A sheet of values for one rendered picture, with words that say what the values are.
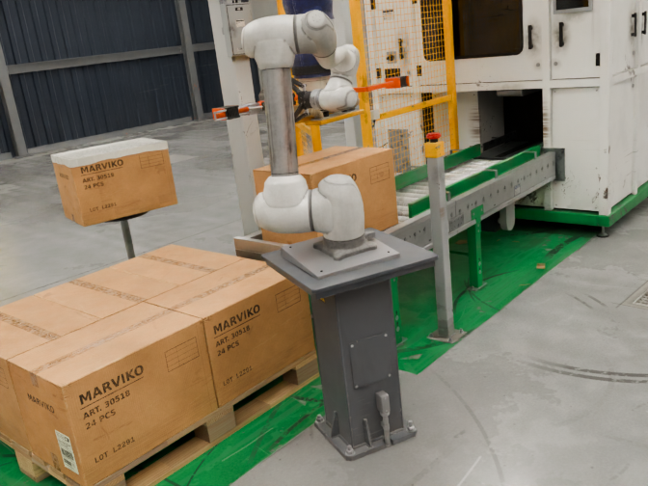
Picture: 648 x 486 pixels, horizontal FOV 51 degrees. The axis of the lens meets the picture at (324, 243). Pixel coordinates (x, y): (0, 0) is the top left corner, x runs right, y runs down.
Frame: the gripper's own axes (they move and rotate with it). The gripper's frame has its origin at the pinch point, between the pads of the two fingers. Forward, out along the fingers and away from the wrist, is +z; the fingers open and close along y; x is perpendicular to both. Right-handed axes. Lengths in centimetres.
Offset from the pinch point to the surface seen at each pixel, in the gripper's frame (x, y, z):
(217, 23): 60, -40, 103
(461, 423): -21, 127, -96
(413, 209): 63, 67, -25
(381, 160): 44, 36, -21
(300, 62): 15.3, -15.6, -0.6
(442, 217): 44, 63, -54
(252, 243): -12, 67, 21
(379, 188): 41, 50, -21
